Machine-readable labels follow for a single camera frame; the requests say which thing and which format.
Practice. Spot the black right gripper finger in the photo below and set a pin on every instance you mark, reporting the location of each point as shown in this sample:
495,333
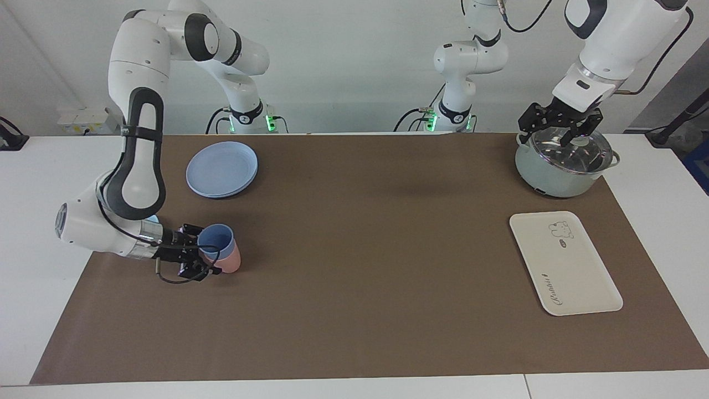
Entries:
197,229
206,271

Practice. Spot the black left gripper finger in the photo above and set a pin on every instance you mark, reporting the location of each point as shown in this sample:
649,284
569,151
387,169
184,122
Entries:
524,135
568,137

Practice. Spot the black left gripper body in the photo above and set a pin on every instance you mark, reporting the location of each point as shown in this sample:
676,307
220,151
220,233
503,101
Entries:
556,115

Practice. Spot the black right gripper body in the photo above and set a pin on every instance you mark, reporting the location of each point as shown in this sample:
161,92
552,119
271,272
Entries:
183,246

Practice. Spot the blue plastic cup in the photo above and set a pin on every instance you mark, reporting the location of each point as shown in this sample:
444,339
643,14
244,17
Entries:
217,239

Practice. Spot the pink plastic cup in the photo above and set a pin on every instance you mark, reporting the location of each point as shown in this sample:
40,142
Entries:
230,260

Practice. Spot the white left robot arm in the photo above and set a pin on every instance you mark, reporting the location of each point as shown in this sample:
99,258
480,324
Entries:
615,44

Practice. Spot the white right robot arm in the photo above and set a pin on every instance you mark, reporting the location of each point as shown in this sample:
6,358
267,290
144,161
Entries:
135,66

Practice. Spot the cream tray with bear print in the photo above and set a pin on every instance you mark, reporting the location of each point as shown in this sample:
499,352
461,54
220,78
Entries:
565,266

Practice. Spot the glass pot lid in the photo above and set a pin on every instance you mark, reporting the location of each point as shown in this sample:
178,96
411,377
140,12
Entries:
590,160

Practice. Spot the pale green cooking pot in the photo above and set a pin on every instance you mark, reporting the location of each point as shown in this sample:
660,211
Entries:
548,177

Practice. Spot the blue plastic plate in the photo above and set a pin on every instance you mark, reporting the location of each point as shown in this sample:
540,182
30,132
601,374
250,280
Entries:
221,169

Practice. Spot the black stand leg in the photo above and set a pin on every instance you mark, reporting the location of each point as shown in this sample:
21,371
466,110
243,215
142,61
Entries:
662,136

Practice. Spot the blue crate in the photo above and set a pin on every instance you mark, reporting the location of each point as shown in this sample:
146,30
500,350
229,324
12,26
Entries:
699,166

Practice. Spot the brown table mat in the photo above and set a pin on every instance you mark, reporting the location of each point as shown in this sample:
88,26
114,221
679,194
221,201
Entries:
360,277

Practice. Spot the white power strip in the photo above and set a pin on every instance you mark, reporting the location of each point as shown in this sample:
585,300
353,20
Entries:
83,119

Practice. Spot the black clamp mount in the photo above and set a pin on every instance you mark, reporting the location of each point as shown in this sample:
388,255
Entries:
11,141

